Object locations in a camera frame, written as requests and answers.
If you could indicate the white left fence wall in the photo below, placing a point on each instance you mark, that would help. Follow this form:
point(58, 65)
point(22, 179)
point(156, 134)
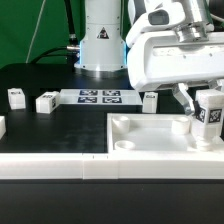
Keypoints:
point(2, 126)

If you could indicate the white plate with tags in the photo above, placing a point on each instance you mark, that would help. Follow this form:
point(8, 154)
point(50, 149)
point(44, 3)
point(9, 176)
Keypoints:
point(99, 97)

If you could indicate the white front fence wall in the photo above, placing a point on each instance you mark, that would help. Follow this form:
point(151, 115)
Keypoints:
point(101, 166)

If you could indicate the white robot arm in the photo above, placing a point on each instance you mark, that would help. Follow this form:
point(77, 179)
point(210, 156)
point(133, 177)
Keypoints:
point(103, 49)

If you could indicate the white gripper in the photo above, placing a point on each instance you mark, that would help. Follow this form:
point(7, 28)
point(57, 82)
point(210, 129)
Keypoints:
point(158, 60)

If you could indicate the white fence wall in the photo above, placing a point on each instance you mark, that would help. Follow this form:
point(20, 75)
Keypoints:
point(2, 126)
point(101, 166)

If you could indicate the white square tabletop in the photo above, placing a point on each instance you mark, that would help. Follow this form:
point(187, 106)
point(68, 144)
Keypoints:
point(152, 133)

